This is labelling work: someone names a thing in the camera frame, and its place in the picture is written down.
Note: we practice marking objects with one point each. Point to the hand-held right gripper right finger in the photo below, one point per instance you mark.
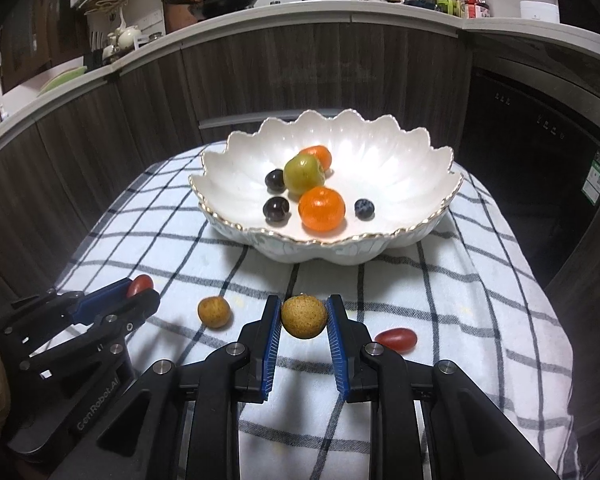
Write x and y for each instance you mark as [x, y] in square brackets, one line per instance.
[336, 345]

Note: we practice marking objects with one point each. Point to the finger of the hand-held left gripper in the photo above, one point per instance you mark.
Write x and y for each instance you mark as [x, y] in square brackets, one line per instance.
[135, 310]
[105, 297]

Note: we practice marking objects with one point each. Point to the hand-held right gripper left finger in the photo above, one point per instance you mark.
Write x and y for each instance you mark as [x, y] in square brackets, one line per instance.
[274, 345]

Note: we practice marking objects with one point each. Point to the red cherry tomato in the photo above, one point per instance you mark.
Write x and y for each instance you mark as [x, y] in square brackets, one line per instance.
[395, 338]
[140, 285]

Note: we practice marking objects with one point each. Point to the brown longan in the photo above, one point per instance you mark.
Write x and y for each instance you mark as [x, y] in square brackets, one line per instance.
[304, 316]
[214, 311]

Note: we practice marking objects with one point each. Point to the green round fruit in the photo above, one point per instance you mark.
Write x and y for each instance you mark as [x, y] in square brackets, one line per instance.
[304, 174]

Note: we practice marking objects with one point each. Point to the white scalloped bowl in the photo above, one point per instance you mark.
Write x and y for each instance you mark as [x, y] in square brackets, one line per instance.
[405, 180]

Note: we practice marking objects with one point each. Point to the checked white cloth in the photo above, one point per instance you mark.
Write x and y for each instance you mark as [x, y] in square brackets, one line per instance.
[430, 285]

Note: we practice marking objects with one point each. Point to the dark grape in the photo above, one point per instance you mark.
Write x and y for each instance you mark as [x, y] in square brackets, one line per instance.
[275, 180]
[276, 208]

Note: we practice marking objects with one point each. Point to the orange mandarin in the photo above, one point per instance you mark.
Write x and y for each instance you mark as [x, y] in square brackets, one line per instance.
[321, 208]
[320, 155]

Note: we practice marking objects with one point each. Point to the blueberry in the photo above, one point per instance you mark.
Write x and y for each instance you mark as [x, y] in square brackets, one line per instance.
[364, 208]

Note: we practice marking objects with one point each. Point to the dark wood kitchen cabinet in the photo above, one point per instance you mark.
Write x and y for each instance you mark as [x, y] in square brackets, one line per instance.
[155, 110]

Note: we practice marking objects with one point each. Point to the green tray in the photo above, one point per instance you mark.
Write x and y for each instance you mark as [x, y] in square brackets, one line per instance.
[62, 80]

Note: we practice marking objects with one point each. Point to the white teapot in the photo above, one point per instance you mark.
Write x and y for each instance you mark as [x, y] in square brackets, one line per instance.
[127, 35]

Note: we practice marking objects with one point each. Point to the black dishwasher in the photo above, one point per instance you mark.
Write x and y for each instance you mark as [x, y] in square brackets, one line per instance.
[530, 160]

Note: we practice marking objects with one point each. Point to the wooden cutting board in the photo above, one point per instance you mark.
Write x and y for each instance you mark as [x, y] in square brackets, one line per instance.
[180, 7]

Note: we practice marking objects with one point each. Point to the green white sticker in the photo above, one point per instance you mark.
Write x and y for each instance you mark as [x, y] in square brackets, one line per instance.
[597, 175]

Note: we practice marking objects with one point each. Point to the black wok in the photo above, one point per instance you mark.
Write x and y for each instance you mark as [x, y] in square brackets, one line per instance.
[227, 2]

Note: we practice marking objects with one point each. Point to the green jar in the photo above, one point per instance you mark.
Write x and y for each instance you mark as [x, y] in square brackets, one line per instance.
[447, 4]

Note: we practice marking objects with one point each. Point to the white rice cooker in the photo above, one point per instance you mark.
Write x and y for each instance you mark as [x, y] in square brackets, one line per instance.
[539, 11]

